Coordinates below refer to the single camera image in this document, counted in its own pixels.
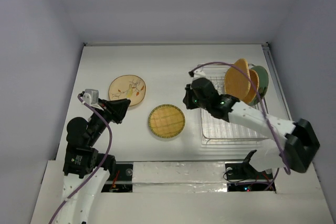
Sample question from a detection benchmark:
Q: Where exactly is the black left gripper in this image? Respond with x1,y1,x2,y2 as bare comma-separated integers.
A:
87,96,131,144

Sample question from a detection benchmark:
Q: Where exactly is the beige leaf pattern plate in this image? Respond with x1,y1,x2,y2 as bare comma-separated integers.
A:
108,74,146,106

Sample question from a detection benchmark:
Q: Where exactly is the green rim woven plate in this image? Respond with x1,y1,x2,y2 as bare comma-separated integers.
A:
148,104,186,139

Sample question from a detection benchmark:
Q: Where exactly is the large orange woven plate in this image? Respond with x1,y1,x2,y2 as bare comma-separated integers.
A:
224,58,250,100

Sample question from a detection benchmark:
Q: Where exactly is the small orange woven plate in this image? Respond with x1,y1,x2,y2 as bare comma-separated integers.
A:
244,69,259,105

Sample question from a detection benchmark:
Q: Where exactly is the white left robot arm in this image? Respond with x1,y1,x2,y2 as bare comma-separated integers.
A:
56,99,131,223

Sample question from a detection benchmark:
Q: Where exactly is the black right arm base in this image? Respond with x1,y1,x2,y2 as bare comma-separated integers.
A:
223,150,273,183

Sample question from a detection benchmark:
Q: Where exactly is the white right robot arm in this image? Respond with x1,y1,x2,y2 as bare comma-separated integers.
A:
183,77,320,178

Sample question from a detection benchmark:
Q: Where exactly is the white foam front panel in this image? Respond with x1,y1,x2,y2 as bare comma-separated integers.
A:
132,161,227,194

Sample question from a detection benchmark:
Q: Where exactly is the green flower pattern plate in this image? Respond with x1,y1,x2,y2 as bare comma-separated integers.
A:
251,66,269,100

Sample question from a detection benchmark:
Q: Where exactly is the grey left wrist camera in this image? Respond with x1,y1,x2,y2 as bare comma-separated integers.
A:
80,89,100,108

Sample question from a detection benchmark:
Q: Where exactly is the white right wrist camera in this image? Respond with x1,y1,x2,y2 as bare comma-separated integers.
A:
188,69,206,79

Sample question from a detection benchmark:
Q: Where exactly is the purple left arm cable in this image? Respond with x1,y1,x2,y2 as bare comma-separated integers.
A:
49,93,113,224

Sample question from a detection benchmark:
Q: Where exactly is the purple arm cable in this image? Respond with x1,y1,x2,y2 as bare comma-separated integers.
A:
49,93,113,224
189,61,291,190

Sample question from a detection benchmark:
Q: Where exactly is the metal wire dish rack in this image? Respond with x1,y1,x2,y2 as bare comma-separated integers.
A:
196,63,268,142

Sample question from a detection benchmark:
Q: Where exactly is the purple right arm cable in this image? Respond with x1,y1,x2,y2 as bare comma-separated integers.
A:
189,61,291,190

